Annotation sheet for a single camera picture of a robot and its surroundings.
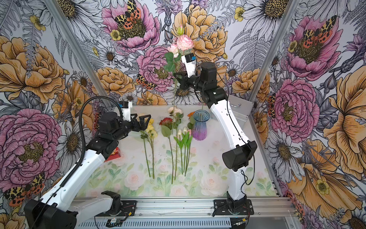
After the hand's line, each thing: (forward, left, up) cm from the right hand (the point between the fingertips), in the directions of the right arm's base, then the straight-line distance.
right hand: (173, 78), depth 70 cm
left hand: (-11, +17, -16) cm, 26 cm away
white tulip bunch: (-8, -3, -45) cm, 46 cm away
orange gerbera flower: (+6, -9, -45) cm, 46 cm away
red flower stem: (+5, +9, -42) cm, 43 cm away
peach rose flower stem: (+16, +1, -41) cm, 44 cm away
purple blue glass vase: (+1, -15, -44) cm, 47 cm away
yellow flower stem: (-3, +19, -41) cm, 46 cm away
